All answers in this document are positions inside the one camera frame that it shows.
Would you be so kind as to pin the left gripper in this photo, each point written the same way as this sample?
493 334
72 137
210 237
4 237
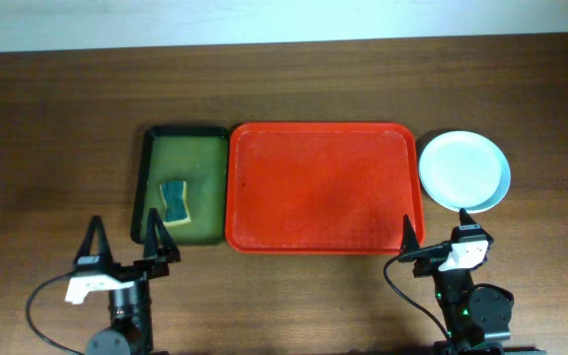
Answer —
129 269

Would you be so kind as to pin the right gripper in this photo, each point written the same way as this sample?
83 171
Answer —
424 266

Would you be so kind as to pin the green and yellow sponge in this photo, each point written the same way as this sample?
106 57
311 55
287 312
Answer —
174 198

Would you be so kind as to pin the light blue plate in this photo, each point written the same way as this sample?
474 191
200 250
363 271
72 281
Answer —
460 147

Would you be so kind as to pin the pale green plate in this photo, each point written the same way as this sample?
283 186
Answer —
475 188

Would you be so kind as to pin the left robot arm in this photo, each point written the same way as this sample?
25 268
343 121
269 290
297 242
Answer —
130 329

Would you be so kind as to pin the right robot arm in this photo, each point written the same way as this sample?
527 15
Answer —
476 316

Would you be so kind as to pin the dark green tray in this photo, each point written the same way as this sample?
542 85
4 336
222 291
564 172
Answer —
199 156

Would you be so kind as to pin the red plastic tray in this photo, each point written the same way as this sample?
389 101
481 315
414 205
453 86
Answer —
322 188

